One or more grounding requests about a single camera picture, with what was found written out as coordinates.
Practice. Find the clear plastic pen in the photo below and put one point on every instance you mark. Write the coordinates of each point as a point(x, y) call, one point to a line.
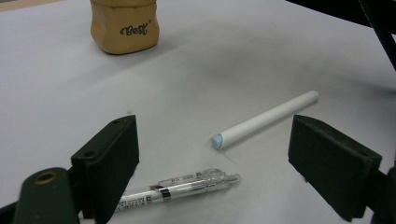
point(180, 188)

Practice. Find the light wooden table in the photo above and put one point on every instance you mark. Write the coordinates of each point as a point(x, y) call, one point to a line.
point(21, 4)

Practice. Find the black metal stand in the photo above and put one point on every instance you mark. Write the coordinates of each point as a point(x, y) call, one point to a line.
point(381, 34)

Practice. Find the white pen with blue end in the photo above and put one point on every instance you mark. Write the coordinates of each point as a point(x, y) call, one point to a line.
point(264, 119)

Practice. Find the tan pen holder pouch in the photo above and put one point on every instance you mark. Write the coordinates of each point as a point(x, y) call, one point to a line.
point(124, 28)

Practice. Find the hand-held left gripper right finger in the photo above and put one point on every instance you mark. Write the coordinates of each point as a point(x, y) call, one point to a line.
point(330, 168)

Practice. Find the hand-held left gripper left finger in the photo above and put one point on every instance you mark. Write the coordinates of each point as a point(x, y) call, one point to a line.
point(109, 168)

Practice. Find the black curtain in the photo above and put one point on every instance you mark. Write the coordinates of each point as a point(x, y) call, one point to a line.
point(327, 9)

